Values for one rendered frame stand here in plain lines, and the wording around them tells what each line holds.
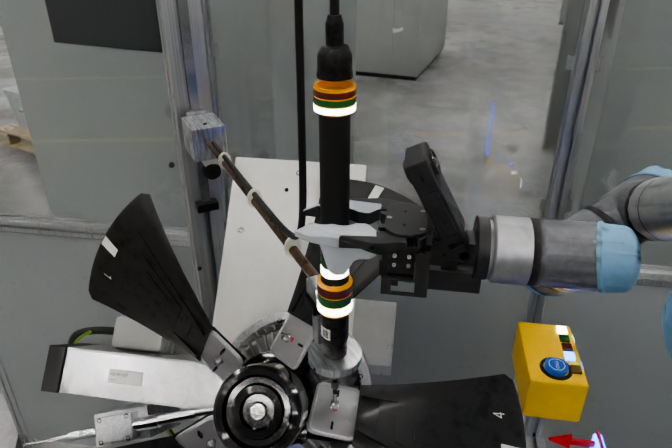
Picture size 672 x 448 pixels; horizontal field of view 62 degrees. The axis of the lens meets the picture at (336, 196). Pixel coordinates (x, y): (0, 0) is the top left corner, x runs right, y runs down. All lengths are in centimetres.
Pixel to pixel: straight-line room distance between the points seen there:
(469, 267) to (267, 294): 51
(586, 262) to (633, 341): 111
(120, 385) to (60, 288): 93
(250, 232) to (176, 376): 29
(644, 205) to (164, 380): 75
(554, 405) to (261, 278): 57
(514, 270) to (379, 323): 88
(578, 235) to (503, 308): 98
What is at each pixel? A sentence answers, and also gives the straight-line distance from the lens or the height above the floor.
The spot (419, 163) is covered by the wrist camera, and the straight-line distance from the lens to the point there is 58.
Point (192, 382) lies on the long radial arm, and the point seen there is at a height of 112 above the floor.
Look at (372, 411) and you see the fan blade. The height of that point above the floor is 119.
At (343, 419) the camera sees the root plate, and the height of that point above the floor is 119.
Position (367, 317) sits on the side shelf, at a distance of 149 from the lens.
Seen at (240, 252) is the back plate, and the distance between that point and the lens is 109.
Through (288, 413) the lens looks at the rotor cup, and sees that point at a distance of 79.
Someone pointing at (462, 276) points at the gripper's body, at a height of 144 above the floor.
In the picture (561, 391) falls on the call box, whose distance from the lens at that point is 111.
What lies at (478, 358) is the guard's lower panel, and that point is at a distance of 171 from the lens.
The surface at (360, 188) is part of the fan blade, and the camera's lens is 87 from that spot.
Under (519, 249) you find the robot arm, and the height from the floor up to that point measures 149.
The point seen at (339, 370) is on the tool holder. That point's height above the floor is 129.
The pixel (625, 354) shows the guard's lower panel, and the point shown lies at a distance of 176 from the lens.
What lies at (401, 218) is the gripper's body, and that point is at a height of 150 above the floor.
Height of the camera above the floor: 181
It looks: 27 degrees down
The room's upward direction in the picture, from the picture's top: straight up
